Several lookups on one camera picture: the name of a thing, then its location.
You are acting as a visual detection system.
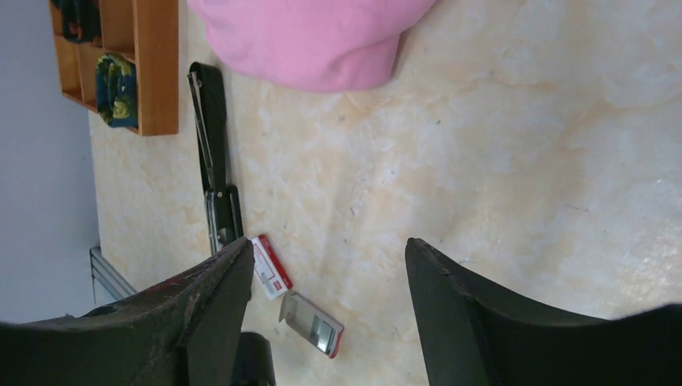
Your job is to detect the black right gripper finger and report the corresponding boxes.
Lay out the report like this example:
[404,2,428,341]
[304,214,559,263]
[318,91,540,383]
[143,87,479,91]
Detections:
[405,238,681,385]

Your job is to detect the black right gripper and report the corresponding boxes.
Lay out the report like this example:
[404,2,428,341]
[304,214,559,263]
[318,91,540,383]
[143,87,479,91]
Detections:
[1,238,277,386]

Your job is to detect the red white staple box sleeve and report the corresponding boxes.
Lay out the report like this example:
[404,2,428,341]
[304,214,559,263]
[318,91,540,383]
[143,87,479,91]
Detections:
[251,234,294,300]

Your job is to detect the black stapler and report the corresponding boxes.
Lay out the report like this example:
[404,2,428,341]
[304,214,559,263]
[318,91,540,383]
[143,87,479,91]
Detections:
[187,62,244,254]

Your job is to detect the orange wooden compartment tray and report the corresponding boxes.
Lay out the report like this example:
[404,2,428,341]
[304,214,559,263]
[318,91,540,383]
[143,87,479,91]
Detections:
[48,1,179,137]

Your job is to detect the pink cloth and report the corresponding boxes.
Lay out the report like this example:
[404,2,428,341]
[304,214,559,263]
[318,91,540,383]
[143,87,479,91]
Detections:
[188,0,434,93]

